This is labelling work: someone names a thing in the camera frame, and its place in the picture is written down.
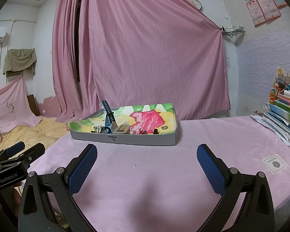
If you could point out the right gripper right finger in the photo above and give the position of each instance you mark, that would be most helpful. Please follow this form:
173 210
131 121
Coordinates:
214 168

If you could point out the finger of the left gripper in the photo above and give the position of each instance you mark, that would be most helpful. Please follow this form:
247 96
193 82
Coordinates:
13 150
32 154

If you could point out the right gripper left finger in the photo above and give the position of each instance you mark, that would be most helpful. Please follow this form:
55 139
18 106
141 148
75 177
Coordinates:
79 168

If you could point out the blue smart watch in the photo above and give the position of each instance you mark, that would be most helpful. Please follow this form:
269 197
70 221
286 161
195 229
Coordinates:
110 121

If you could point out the yellow bedspread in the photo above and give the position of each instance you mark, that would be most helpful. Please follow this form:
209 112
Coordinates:
47 132

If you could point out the grey tray with floral liner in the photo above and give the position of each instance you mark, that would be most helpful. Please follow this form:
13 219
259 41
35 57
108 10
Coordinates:
151 125

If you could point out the stack of books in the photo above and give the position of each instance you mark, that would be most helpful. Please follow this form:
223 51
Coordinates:
276 114

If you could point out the olive green cloth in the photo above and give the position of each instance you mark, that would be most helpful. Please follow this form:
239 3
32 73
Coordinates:
17 60

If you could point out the pink curtain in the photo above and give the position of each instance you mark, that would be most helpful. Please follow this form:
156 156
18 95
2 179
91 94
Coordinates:
137 52

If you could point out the pink sheet on wall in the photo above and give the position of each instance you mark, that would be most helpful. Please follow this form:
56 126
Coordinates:
14 107

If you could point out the wire wall rack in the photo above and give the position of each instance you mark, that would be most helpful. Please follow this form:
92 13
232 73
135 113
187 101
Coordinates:
234 31

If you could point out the wall clock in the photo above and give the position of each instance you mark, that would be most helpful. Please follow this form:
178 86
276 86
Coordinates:
197 4

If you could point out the pink wall certificates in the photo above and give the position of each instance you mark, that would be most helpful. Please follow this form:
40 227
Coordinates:
263 11

